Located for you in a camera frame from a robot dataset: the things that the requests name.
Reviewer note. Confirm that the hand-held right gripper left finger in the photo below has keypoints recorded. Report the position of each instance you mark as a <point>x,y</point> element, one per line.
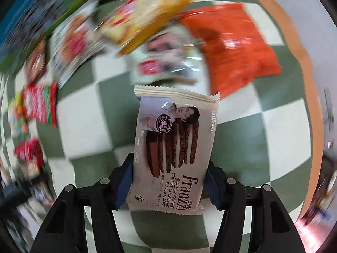
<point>125,181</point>

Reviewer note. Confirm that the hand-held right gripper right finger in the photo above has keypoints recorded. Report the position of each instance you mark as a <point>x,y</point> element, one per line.
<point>213,187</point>

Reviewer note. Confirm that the beige chocolate cookie packet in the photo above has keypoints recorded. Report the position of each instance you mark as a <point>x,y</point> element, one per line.
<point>171,142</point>

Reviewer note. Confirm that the white portrait print snack packet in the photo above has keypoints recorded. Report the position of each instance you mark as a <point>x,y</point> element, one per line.
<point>158,66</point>

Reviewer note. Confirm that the green white checkered mat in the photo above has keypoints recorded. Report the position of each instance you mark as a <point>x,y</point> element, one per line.
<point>250,137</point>

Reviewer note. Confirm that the dark snack packet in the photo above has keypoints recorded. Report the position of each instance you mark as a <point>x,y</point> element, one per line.
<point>42,192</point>

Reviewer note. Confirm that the red and green snack packet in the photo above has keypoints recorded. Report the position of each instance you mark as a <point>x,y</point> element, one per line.
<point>39,102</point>

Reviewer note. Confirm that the colourful candy packet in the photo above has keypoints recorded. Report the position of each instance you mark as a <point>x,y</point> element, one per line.
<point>17,121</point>

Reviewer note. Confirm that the orange snack bag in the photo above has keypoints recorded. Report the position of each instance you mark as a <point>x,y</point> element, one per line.
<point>231,47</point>

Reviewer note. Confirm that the white bag with red print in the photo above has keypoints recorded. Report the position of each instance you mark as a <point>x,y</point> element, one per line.
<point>76,42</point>

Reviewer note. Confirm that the brown snack packet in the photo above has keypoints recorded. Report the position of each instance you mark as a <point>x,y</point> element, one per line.
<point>35,63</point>

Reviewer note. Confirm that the yellow chip bag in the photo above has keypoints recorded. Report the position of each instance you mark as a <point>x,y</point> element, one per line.
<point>147,21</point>

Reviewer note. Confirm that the green and blue carton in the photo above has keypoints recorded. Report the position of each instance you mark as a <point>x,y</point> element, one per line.
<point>31,10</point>

